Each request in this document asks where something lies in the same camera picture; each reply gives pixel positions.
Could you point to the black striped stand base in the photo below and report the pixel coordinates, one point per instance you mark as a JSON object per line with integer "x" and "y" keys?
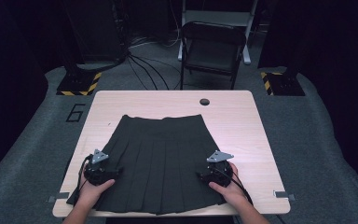
{"x": 79, "y": 84}
{"x": 284, "y": 84}

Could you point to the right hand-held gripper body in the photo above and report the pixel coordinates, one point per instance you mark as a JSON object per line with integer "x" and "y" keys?
{"x": 219, "y": 172}

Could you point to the black pleated skirt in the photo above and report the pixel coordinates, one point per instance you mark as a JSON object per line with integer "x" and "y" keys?
{"x": 158, "y": 155}

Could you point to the black cabinet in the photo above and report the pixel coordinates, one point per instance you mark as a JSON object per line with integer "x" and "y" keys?
{"x": 96, "y": 31}

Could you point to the grey tape strip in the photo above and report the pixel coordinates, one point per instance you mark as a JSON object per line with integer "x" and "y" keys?
{"x": 60, "y": 196}
{"x": 282, "y": 194}

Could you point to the person's right hand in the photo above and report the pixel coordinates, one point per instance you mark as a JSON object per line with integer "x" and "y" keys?
{"x": 230, "y": 193}

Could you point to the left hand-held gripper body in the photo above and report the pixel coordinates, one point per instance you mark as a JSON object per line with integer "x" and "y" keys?
{"x": 97, "y": 174}

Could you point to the person's left hand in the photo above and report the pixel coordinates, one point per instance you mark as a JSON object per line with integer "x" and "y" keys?
{"x": 91, "y": 193}

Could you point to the black folding chair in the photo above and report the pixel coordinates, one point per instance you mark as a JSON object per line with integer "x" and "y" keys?
{"x": 213, "y": 53}
{"x": 217, "y": 15}

